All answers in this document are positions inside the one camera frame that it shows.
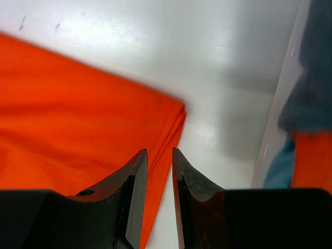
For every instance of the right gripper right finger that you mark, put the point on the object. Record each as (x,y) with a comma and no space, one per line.
(208,216)

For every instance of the orange t-shirt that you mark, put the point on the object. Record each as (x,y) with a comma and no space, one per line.
(312,167)
(65,126)

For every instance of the teal blue crumpled t-shirt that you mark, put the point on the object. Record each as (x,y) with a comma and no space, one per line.
(308,107)

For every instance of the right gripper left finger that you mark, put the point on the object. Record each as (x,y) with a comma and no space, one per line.
(108,214)

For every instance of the cyan crumpled t-shirt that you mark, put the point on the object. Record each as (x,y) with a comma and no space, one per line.
(280,172)

